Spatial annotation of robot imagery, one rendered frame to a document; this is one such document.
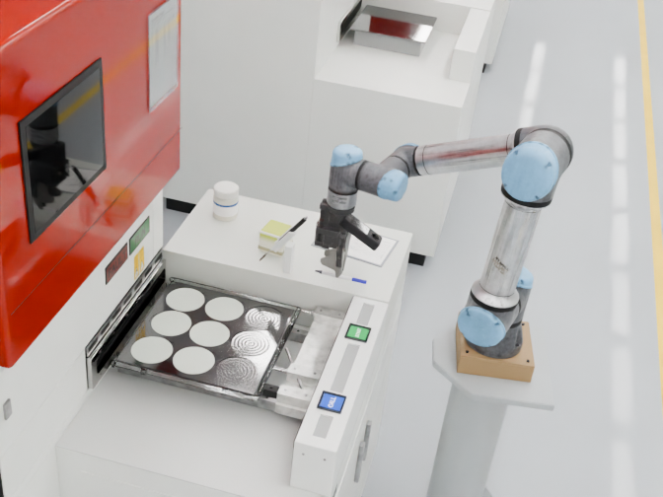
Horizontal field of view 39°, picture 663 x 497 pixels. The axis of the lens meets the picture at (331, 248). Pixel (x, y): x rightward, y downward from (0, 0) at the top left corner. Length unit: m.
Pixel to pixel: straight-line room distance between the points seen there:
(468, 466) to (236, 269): 0.86
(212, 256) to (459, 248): 2.13
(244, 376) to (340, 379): 0.24
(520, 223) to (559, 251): 2.51
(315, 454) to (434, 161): 0.76
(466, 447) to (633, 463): 1.09
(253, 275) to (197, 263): 0.16
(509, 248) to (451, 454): 0.77
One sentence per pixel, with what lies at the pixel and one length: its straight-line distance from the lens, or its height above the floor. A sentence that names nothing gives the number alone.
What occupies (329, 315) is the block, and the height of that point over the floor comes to 0.91.
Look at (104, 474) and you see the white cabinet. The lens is 2.23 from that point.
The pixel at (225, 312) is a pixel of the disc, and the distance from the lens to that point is 2.44.
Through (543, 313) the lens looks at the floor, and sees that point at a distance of 4.19.
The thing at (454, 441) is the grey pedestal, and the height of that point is 0.55.
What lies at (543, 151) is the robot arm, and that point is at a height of 1.52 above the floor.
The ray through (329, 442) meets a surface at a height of 0.96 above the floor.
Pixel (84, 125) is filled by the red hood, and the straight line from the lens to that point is 1.84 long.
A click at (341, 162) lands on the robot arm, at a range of 2.26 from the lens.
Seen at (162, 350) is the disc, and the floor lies 0.90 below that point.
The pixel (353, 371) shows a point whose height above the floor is 0.96.
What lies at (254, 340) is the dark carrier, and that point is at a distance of 2.36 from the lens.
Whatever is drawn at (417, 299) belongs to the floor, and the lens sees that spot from 4.09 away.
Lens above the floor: 2.41
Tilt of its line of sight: 34 degrees down
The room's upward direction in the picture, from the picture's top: 7 degrees clockwise
